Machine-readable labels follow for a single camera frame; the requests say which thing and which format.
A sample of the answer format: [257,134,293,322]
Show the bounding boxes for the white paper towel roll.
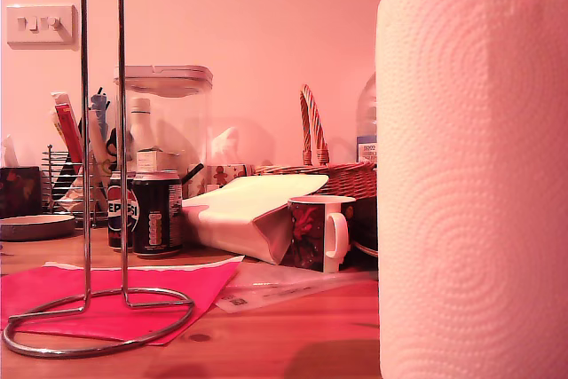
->
[375,0,568,379]

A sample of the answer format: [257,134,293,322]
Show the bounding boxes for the metallic paper towel stand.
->
[2,0,196,359]

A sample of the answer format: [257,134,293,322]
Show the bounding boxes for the white paper bag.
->
[181,173,330,265]

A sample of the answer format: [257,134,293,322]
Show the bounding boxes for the gingerbread print tissue box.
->
[184,125,256,198]

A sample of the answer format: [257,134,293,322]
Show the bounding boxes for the large clear water bottle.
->
[356,71,379,165]

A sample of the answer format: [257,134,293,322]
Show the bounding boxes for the clear jar with white lid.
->
[113,64,214,198]

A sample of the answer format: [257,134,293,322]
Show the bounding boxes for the clear plastic sleeve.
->
[213,263,381,314]

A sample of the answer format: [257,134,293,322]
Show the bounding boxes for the small white carton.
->
[135,146,181,174]

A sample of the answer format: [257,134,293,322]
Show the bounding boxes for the dark drink can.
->
[131,169,184,258]

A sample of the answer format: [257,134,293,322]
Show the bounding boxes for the white plastic bottle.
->
[128,98,156,171]

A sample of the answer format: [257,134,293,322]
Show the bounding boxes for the pink paper sheet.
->
[0,258,244,347]

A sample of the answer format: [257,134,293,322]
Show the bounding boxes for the Pepsi Max drink can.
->
[107,170,139,252]

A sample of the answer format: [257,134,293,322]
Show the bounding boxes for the blue stick bundle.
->
[91,93,111,140]

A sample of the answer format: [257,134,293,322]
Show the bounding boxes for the white paper wrapped stick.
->
[88,111,110,162]

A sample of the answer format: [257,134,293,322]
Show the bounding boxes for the red and white packet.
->
[50,91,85,166]

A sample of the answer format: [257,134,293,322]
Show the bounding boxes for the grey shallow plate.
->
[0,213,77,242]

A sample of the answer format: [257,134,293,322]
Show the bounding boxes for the wicker basket with handle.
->
[253,83,378,201]

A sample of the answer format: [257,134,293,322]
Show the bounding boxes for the dark red mug white handle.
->
[287,194,358,273]

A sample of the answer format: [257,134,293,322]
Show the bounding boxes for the metal wire rack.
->
[41,144,112,227]

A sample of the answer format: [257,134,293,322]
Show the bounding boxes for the white wall switch plate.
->
[5,4,80,51]

